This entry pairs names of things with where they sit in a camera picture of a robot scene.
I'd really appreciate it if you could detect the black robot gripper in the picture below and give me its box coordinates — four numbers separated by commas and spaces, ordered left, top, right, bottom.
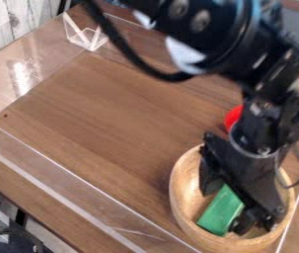
198, 108, 298, 237

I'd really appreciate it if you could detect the green rectangular block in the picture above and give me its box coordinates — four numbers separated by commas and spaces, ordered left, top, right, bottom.
196, 185, 245, 236

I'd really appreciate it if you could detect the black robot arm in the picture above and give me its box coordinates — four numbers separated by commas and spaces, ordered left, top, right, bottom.
127, 0, 299, 236

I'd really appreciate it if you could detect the brown wooden bowl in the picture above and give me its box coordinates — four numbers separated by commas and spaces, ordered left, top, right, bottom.
168, 145, 295, 253

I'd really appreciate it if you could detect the red toy strawberry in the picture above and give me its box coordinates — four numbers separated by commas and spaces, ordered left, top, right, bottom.
225, 105, 245, 131

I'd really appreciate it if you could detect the black equipment lower left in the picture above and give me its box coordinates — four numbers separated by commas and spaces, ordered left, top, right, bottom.
0, 221, 54, 253

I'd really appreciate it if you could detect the black cable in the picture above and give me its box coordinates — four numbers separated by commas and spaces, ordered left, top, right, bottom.
83, 0, 196, 83

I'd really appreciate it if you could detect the clear acrylic corner bracket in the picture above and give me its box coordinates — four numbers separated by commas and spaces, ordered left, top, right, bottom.
62, 13, 108, 51

